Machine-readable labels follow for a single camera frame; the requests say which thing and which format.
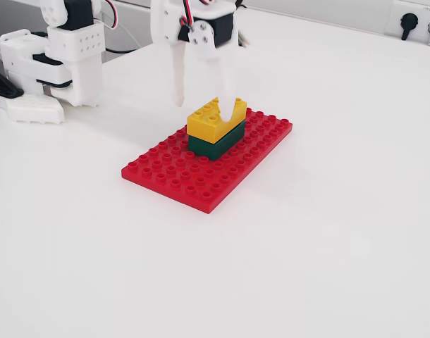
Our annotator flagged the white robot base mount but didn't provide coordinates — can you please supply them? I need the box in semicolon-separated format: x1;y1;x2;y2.
0;92;65;125

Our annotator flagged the white wall socket strip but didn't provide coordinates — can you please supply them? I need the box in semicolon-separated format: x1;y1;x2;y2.
383;0;430;49

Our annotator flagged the red white black servo wire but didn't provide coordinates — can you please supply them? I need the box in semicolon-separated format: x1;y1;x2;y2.
180;0;216;27
102;0;118;30

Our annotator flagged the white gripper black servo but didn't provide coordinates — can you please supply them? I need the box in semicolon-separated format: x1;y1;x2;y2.
150;0;239;123

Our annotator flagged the green lego brick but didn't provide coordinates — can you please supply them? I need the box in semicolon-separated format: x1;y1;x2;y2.
188;121;247;162

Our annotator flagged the red lego baseplate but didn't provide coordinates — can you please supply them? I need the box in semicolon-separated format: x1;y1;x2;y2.
121;107;294;215

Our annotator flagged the yellow lego brick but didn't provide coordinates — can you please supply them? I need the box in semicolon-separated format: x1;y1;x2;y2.
185;97;248;144

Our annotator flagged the black power cable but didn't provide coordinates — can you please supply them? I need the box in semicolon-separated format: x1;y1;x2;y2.
104;46;139;55

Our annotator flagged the black power plug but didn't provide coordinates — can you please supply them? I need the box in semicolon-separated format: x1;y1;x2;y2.
400;13;419;41

